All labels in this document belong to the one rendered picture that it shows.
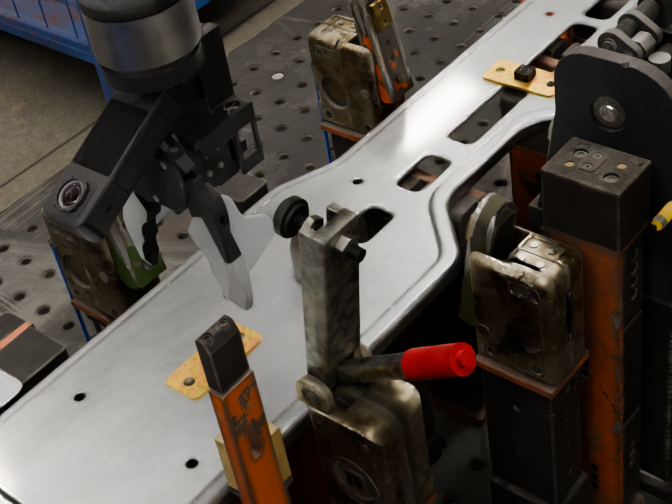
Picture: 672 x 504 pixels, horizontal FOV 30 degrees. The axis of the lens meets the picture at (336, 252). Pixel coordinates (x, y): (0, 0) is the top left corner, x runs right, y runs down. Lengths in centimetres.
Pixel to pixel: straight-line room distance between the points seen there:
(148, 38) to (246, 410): 25
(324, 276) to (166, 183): 15
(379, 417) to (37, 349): 36
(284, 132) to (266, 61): 20
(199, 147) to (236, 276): 10
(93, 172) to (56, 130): 243
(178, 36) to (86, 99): 255
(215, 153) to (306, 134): 89
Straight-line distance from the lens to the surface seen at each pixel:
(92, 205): 85
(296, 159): 175
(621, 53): 102
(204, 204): 89
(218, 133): 90
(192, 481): 96
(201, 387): 102
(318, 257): 80
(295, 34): 204
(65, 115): 335
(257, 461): 85
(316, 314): 84
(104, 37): 84
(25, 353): 114
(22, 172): 319
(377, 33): 129
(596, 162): 98
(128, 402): 103
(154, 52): 84
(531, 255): 98
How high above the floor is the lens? 171
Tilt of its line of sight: 40 degrees down
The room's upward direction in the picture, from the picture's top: 11 degrees counter-clockwise
